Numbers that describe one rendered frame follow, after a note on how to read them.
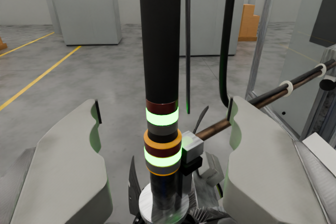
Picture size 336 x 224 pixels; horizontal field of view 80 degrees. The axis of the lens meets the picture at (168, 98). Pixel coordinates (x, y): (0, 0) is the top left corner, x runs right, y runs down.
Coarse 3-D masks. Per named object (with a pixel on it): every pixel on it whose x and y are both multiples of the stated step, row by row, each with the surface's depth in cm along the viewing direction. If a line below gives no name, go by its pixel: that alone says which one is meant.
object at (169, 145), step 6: (144, 132) 23; (180, 132) 23; (144, 138) 22; (180, 138) 22; (150, 144) 21; (156, 144) 21; (162, 144) 21; (168, 144) 21; (174, 144) 21; (156, 174) 23; (162, 174) 23; (168, 174) 23
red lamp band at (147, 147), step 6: (144, 144) 22; (180, 144) 22; (150, 150) 22; (156, 150) 21; (162, 150) 21; (168, 150) 21; (174, 150) 22; (156, 156) 22; (162, 156) 22; (168, 156) 22
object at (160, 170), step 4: (180, 156) 24; (180, 160) 24; (148, 164) 23; (176, 164) 23; (148, 168) 23; (152, 168) 23; (156, 168) 23; (160, 168) 22; (164, 168) 22; (168, 168) 22; (172, 168) 23; (176, 168) 23; (156, 172) 23; (160, 172) 23; (164, 172) 23; (168, 172) 23
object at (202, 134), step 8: (320, 72) 48; (304, 80) 44; (272, 96) 37; (280, 96) 38; (256, 104) 34; (264, 104) 35; (224, 120) 30; (208, 128) 28; (216, 128) 29; (224, 128) 30; (200, 136) 27; (208, 136) 28
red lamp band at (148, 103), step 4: (176, 100) 20; (148, 104) 20; (152, 104) 19; (156, 104) 19; (160, 104) 19; (164, 104) 19; (168, 104) 19; (172, 104) 20; (176, 104) 20; (148, 108) 20; (152, 108) 20; (156, 108) 19; (160, 108) 19; (164, 108) 19; (168, 108) 19; (172, 108) 20; (176, 108) 20; (152, 112) 20; (156, 112) 20; (160, 112) 19; (164, 112) 20; (168, 112) 20
